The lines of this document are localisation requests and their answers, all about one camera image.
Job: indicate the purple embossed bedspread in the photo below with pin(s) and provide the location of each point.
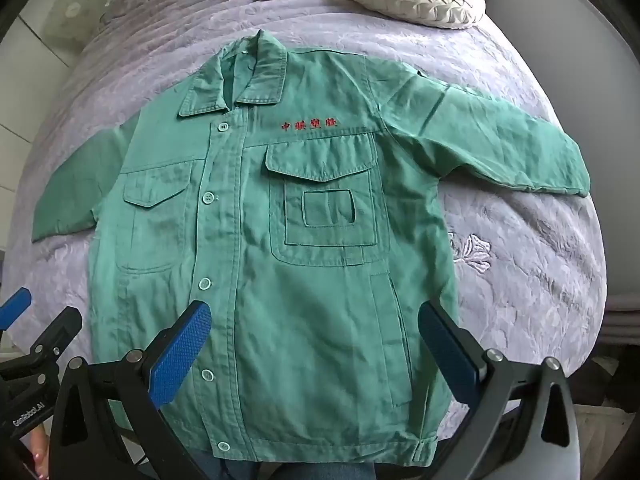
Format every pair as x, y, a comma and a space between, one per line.
525, 270

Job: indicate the green work jacket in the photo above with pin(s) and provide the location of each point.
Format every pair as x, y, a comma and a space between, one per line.
300, 270

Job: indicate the person's blue jeans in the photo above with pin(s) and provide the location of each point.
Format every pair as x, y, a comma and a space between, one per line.
300, 469

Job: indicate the white round fan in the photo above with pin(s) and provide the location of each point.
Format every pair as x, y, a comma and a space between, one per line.
75, 7

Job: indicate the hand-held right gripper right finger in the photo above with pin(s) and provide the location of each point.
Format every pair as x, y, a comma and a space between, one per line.
447, 355

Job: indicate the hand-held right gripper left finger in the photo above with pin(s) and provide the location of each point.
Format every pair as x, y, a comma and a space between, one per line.
181, 355

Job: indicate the person's left hand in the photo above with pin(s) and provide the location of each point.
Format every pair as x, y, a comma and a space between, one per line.
40, 460

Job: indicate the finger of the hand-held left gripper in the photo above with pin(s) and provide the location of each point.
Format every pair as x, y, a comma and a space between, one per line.
14, 307
55, 332

